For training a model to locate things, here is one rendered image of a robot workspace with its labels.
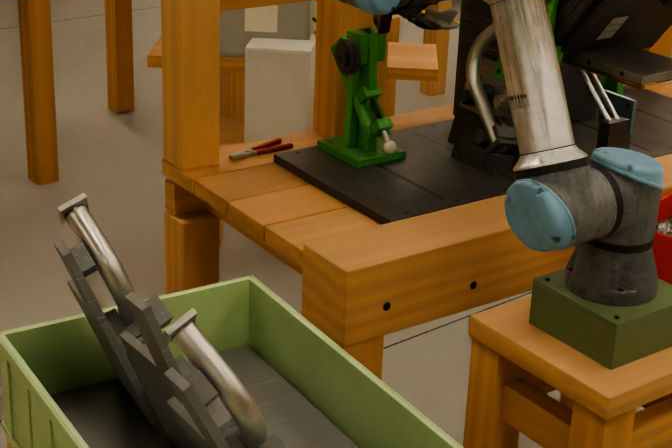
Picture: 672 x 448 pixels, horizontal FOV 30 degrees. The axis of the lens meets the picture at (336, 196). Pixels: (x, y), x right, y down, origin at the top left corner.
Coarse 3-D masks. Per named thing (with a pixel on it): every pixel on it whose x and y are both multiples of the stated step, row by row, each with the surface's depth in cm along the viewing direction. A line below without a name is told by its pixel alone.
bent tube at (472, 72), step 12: (492, 24) 264; (480, 36) 266; (492, 36) 264; (480, 48) 267; (468, 60) 269; (480, 60) 269; (468, 72) 268; (468, 84) 268; (480, 84) 267; (480, 96) 266; (480, 108) 265; (492, 120) 263; (492, 132) 262
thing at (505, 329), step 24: (480, 312) 214; (504, 312) 214; (528, 312) 214; (480, 336) 211; (504, 336) 206; (528, 336) 206; (528, 360) 203; (552, 360) 199; (576, 360) 199; (648, 360) 200; (552, 384) 199; (576, 384) 194; (600, 384) 193; (624, 384) 193; (648, 384) 194; (600, 408) 191; (624, 408) 192
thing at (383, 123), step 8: (344, 80) 266; (360, 80) 264; (360, 88) 264; (360, 96) 263; (368, 96) 262; (376, 96) 263; (360, 104) 264; (376, 104) 263; (360, 112) 263; (376, 112) 262; (360, 120) 264; (368, 120) 263; (376, 120) 261; (384, 120) 261; (368, 128) 262; (376, 128) 261; (384, 128) 261; (368, 136) 263; (376, 136) 264
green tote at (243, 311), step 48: (240, 288) 197; (0, 336) 177; (48, 336) 182; (240, 336) 200; (288, 336) 189; (48, 384) 184; (336, 384) 179; (384, 384) 169; (48, 432) 164; (384, 432) 169; (432, 432) 159
